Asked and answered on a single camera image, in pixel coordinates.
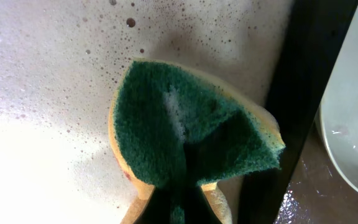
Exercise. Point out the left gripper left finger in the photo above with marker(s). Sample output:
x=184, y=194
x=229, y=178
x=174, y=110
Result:
x=157, y=210

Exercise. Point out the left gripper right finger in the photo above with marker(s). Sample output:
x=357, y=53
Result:
x=197, y=209

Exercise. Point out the green yellow sponge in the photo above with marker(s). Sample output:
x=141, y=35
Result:
x=173, y=127

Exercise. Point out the pale green plate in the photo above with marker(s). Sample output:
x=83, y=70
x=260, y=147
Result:
x=338, y=111

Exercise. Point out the dark brown tray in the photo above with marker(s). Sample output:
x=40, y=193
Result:
x=307, y=188

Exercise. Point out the white soapy tray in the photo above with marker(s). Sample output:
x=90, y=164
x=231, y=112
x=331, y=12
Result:
x=60, y=62

